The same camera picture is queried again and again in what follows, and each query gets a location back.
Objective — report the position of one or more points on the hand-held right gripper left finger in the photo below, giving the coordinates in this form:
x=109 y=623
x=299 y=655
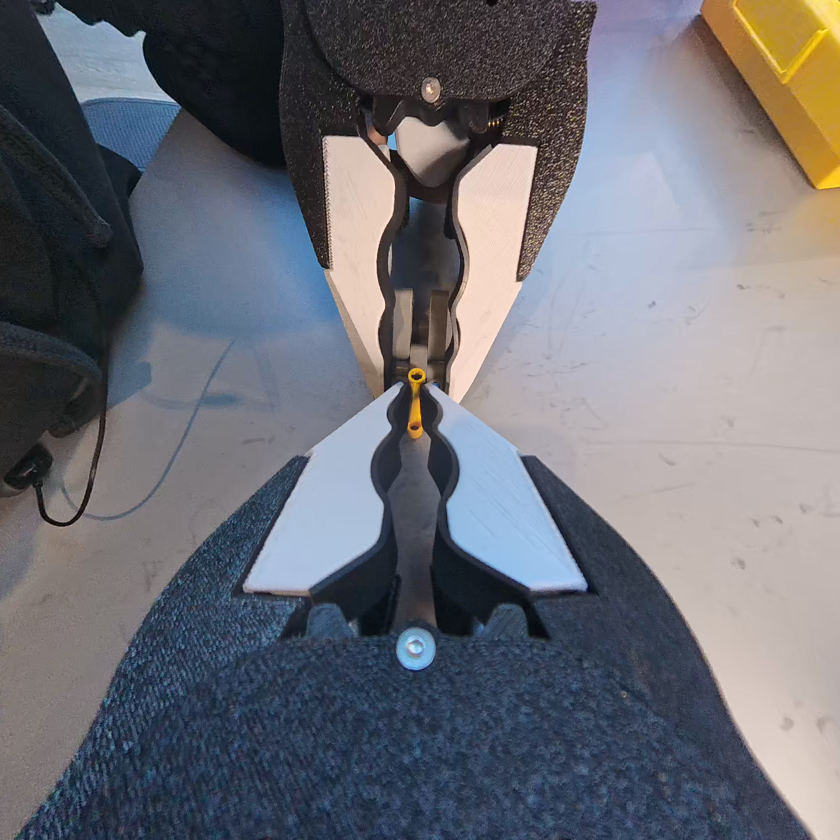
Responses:
x=328 y=518

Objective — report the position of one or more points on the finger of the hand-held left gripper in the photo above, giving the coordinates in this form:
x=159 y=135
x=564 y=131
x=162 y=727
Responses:
x=492 y=229
x=354 y=229

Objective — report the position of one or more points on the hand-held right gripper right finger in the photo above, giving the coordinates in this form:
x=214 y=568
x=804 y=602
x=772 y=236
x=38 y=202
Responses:
x=512 y=518

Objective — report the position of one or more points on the grey and yellow brick assembly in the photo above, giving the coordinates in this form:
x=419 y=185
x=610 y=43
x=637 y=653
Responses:
x=403 y=328

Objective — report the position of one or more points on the grey desk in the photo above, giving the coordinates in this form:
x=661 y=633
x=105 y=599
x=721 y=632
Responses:
x=656 y=328

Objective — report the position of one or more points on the grey fabric seat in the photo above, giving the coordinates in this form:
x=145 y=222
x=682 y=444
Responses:
x=131 y=134

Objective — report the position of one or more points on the person's black hoodie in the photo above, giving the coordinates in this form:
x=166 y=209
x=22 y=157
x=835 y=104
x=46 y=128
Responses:
x=39 y=262

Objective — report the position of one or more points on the yellow plastic bin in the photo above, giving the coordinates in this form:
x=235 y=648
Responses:
x=787 y=98

